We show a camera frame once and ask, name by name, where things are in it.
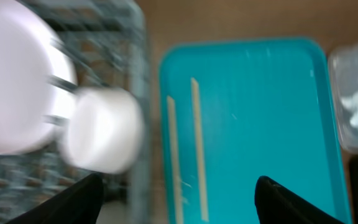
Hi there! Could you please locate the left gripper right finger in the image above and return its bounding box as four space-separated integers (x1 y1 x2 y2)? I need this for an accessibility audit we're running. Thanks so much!
254 176 342 224

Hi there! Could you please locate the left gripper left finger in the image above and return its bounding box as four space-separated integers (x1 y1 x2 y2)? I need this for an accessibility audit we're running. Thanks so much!
7 174 104 224

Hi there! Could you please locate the clear plastic bin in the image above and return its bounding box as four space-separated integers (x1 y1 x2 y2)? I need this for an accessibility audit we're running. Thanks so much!
328 43 358 154

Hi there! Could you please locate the grey plastic dish rack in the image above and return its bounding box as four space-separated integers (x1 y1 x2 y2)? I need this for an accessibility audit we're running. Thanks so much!
0 1 150 223

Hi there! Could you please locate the wooden chopstick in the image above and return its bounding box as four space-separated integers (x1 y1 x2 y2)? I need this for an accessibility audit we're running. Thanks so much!
191 78 209 222
167 96 184 224

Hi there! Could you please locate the teal plastic serving tray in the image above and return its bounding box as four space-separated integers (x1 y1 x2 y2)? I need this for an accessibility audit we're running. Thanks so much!
160 38 352 223

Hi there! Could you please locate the left wooden chopstick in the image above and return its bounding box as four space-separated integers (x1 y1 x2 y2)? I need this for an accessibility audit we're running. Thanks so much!
167 96 184 224

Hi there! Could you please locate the large white round plate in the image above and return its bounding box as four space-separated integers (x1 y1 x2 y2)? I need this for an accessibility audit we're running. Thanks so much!
0 0 77 154

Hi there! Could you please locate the small white bowl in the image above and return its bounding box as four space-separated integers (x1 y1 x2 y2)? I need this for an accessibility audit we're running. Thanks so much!
59 88 145 174

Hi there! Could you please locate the right wooden chopstick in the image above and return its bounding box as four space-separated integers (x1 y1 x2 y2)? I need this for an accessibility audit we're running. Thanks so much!
191 78 209 222

